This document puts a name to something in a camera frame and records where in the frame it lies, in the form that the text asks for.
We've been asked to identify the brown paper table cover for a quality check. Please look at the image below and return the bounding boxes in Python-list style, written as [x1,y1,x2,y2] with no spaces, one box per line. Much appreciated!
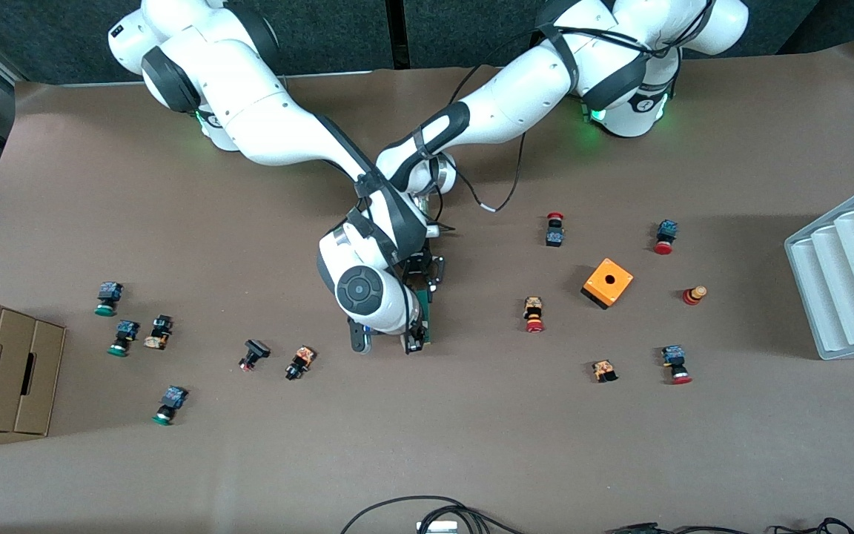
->
[0,41,854,534]

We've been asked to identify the black cable bundle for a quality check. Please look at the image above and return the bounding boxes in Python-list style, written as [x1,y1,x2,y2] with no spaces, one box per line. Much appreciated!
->
[605,517,854,534]

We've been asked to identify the grey ribbed tray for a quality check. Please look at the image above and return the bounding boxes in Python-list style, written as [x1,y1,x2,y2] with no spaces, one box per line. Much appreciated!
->
[784,176,854,361]

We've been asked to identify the red mushroom button blue block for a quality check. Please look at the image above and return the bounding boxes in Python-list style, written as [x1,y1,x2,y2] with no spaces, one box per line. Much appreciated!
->
[661,344,693,386]
[653,220,679,256]

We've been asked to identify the black divider post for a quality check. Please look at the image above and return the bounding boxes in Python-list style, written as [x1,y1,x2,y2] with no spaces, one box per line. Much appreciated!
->
[386,0,409,71]

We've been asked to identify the green pushbutton blue block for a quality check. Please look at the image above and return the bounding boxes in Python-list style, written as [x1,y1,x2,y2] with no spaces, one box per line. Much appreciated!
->
[94,281,125,318]
[107,320,140,357]
[151,385,189,427]

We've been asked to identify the orange button enclosure box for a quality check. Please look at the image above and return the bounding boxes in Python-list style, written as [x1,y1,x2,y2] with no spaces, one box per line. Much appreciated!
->
[580,257,635,310]

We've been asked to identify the black looped cable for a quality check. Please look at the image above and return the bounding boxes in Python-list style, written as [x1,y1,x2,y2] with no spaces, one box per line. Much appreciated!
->
[340,495,528,534]

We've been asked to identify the brown cardboard box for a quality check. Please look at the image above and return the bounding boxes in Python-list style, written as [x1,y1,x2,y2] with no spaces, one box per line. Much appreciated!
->
[0,291,67,437]

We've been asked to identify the black push button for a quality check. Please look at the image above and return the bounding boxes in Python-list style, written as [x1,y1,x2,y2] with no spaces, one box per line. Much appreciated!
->
[238,339,272,372]

